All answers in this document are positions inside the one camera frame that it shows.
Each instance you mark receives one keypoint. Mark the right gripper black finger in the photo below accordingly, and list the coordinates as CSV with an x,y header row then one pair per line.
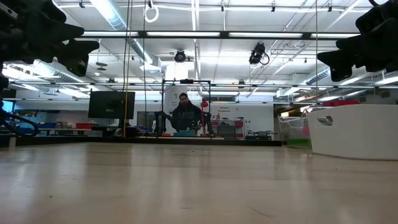
x,y
340,62
360,42

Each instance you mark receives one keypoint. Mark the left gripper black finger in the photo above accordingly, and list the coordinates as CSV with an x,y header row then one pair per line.
x,y
68,31
81,56

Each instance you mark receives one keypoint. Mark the black background robot arm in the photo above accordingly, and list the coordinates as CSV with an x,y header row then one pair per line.
x,y
161,119

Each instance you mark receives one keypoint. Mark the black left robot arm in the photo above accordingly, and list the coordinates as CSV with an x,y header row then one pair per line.
x,y
3,82

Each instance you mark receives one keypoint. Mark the red storage bins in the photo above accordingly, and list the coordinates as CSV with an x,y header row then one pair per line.
x,y
342,103

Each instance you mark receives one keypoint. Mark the black monitor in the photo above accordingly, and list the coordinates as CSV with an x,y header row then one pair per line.
x,y
109,105

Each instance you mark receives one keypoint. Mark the red box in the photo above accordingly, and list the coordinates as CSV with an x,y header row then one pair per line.
x,y
84,125

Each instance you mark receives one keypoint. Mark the white plastic bin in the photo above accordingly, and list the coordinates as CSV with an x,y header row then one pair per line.
x,y
357,137

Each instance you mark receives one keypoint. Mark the blue lit screen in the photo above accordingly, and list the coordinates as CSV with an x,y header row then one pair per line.
x,y
6,106

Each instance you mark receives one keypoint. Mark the clear plastic bin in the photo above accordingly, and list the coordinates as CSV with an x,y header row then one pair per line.
x,y
289,124

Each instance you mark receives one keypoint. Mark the small background robot arms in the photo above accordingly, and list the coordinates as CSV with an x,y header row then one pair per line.
x,y
259,134

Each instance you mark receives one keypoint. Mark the black overhead light bar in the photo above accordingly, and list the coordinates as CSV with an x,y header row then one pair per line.
x,y
224,34

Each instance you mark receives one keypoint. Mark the person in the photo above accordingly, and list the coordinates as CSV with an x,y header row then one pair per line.
x,y
186,116

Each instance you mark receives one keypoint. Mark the teal box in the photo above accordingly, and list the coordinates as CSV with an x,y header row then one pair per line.
x,y
183,133

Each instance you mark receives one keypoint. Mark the shelf with red bins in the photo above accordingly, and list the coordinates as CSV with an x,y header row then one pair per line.
x,y
227,129

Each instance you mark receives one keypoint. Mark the red lamp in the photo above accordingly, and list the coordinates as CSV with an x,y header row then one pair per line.
x,y
204,102

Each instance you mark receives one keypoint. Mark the black ceiling camera cluster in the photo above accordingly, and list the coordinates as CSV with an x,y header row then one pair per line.
x,y
257,53

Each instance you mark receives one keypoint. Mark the black dome camera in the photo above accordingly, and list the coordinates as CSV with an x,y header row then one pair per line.
x,y
179,56

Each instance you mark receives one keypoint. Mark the black background rig frame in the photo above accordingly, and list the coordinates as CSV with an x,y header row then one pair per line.
x,y
186,81

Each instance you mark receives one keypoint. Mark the black metal table frame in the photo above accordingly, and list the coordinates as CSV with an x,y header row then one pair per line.
x,y
186,141

